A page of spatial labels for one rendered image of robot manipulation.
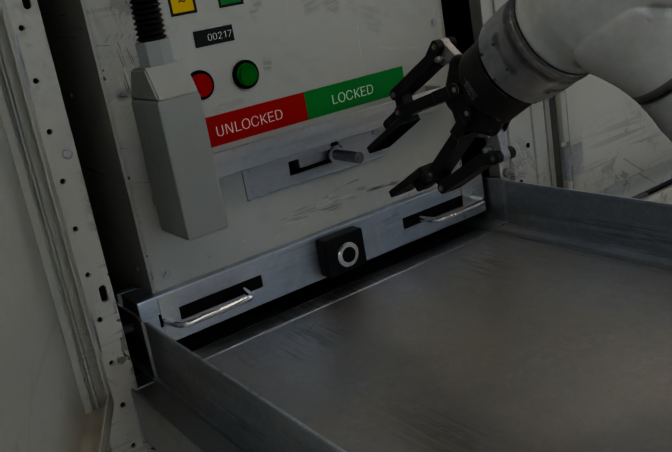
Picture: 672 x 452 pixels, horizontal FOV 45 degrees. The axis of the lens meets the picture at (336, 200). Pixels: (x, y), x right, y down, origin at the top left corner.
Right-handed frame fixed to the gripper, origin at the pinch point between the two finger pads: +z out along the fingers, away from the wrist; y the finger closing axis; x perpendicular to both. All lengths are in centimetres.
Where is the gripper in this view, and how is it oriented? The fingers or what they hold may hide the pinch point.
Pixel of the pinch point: (402, 157)
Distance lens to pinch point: 87.7
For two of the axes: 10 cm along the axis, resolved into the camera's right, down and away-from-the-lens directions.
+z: -4.2, 3.7, 8.3
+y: 4.3, 8.9, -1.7
